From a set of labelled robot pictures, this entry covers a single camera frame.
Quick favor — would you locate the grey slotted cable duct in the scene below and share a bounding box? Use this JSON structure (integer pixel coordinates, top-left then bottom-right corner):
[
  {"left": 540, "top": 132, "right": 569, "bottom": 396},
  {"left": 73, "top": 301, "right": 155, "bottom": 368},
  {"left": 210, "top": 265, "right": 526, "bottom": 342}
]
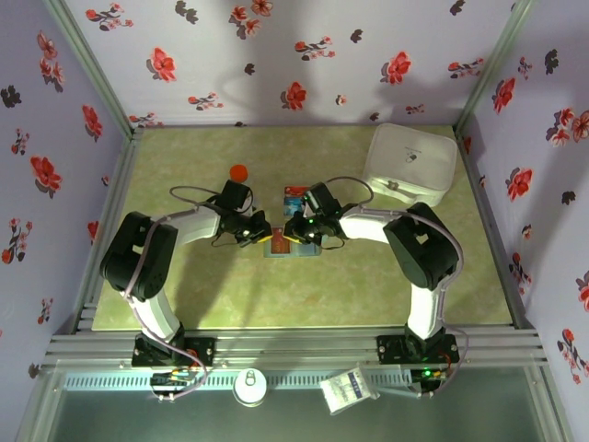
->
[{"left": 62, "top": 370, "right": 415, "bottom": 391}]

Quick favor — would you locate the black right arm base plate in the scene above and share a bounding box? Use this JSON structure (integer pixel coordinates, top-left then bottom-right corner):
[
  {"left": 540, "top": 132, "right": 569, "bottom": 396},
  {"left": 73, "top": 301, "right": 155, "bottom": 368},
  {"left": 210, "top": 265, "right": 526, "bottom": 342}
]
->
[{"left": 375, "top": 333, "right": 460, "bottom": 366}]

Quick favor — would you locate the long aluminium frame rail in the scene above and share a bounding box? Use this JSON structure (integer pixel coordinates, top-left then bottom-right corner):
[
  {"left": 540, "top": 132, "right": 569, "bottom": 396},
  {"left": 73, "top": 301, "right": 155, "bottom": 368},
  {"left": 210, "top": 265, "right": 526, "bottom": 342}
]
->
[{"left": 40, "top": 326, "right": 551, "bottom": 369}]

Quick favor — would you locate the silver tin can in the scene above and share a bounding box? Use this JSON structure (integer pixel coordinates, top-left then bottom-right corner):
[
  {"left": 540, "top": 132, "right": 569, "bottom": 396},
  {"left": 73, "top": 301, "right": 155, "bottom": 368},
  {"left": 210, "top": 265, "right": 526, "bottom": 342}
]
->
[{"left": 232, "top": 367, "right": 269, "bottom": 409}]

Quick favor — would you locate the purple-grey left arm cable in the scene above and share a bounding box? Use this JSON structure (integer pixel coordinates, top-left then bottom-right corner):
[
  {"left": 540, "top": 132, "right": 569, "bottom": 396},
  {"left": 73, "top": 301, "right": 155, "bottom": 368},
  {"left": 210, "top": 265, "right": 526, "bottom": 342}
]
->
[{"left": 120, "top": 185, "right": 231, "bottom": 401}]

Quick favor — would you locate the clear plastic box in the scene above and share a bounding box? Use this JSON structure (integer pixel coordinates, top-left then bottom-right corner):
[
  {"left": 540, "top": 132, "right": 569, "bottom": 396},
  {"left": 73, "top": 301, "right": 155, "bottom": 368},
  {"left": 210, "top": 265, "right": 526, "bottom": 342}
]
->
[{"left": 262, "top": 226, "right": 322, "bottom": 259}]

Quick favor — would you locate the aluminium corner post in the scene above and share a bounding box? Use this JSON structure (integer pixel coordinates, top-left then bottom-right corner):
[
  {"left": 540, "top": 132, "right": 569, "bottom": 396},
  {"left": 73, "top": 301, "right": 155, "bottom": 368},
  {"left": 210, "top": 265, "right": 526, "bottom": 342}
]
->
[
  {"left": 40, "top": 0, "right": 139, "bottom": 139},
  {"left": 453, "top": 0, "right": 542, "bottom": 134}
]

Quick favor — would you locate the red credit card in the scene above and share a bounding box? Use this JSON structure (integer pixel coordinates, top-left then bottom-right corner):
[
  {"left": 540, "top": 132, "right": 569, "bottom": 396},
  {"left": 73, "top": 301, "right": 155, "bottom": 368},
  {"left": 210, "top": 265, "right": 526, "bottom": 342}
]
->
[{"left": 271, "top": 227, "right": 292, "bottom": 256}]

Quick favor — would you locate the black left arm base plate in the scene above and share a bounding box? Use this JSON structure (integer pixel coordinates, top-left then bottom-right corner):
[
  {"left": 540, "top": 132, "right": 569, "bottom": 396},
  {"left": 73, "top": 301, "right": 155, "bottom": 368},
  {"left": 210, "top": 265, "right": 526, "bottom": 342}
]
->
[{"left": 131, "top": 334, "right": 217, "bottom": 369}]

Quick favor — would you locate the aluminium side frame rail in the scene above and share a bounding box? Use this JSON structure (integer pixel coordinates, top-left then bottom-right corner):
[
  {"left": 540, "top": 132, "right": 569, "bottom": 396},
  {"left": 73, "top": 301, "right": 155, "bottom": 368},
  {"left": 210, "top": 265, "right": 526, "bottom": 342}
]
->
[
  {"left": 73, "top": 127, "right": 144, "bottom": 335},
  {"left": 453, "top": 123, "right": 539, "bottom": 332}
]

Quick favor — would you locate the white plastic container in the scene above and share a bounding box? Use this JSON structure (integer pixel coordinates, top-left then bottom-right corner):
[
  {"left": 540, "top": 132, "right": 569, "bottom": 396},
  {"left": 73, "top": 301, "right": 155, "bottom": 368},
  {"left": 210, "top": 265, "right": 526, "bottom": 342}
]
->
[{"left": 361, "top": 122, "right": 459, "bottom": 208}]

